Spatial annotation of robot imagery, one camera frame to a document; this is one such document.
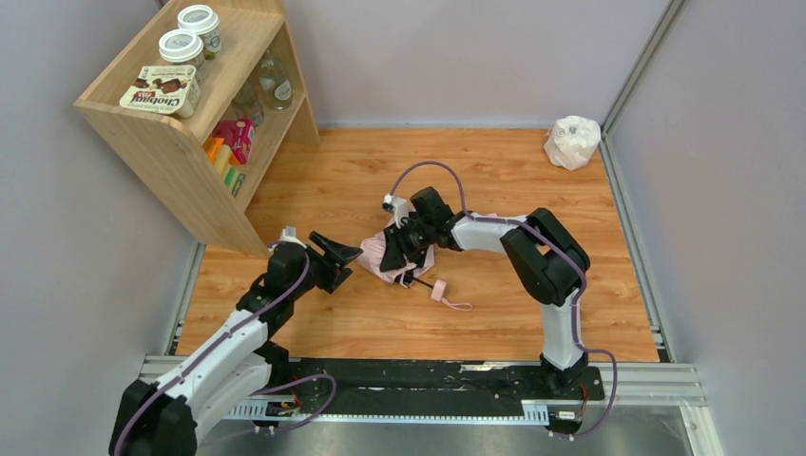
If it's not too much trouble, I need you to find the pink folding umbrella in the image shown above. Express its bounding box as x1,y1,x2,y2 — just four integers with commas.
357,232,473,312

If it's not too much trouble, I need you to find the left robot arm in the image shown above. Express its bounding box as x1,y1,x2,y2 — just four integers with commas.
108,226,362,455

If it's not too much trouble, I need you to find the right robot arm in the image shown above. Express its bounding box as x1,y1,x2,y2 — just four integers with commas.
374,187,590,388

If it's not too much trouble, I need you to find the stack of coloured sponges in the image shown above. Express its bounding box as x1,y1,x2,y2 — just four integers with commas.
202,137,245,197

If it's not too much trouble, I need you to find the pink box on shelf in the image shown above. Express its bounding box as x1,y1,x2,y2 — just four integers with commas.
212,118,255,164

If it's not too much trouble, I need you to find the glass jar on shelf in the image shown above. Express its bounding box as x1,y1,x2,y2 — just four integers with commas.
258,52,293,110

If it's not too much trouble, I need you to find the white crumpled plastic bag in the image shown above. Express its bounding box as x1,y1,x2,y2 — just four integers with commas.
544,115,602,171

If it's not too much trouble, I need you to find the wooden shelf unit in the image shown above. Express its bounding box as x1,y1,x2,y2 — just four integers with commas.
74,1,319,257

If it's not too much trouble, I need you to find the Chobani yogurt pack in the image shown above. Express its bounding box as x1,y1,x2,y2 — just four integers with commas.
119,65,201,119

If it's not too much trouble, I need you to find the white lidded cup front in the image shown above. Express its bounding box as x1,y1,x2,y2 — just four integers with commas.
158,28,209,82

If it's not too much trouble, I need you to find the white lidded cup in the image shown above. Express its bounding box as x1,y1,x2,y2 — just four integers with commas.
158,28,209,82
177,5,222,61

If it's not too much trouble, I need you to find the white lidded cup rear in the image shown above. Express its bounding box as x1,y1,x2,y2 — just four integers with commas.
177,5,222,61

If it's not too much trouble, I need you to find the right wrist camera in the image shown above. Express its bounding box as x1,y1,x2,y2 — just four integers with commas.
381,194,410,228

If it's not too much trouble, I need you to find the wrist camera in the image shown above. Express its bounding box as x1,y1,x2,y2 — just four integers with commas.
381,194,410,228
278,225,306,247

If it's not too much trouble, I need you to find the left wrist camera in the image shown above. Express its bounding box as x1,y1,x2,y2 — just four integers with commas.
278,225,306,247

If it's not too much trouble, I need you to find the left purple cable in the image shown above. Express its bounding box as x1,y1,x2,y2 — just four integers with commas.
111,241,338,456

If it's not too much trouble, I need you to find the purple cable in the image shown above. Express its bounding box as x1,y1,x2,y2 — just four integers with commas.
111,241,338,456
389,161,620,440

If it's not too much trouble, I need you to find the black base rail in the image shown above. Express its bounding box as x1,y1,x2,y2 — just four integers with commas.
245,358,611,434

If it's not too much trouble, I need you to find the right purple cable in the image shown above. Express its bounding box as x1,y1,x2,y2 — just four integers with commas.
389,161,620,440

